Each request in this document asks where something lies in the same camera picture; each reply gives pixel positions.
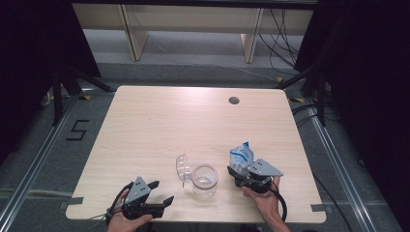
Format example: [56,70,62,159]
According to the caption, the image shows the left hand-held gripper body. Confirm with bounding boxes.
[121,176,164,221]

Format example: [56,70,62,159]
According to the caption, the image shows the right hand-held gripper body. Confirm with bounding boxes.
[235,158,284,195]

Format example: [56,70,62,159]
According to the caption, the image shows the blue and white pouch bag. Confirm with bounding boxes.
[228,140,256,177]

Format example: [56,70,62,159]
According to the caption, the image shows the clear glass jar with lid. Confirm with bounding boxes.
[175,153,220,198]

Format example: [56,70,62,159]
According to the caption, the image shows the person's right hand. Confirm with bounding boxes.
[241,176,287,224]

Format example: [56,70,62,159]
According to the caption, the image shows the person's left hand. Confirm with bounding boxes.
[105,188,155,232]

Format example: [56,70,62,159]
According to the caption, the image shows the black metal stand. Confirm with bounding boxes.
[51,64,116,127]
[274,63,329,128]

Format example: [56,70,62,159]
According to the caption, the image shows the black curtain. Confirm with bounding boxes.
[0,0,102,166]
[294,0,410,232]

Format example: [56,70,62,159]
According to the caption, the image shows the left hand-held gripper cable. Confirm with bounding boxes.
[88,181,135,226]

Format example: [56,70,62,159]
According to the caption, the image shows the hand-held gripper cable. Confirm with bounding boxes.
[88,181,135,226]
[241,178,289,223]

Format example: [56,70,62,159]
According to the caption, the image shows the right hand-held gripper cable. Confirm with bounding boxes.
[241,178,289,223]

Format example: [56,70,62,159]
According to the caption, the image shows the black floor cables by stand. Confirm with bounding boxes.
[291,101,340,128]

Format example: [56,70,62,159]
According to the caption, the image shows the aluminium floor rail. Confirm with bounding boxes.
[304,98,377,232]
[0,94,79,232]

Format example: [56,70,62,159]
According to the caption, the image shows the long black floor cable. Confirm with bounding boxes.
[312,174,355,232]

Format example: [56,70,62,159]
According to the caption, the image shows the hanging black cable bundle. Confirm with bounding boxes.
[257,9,303,77]

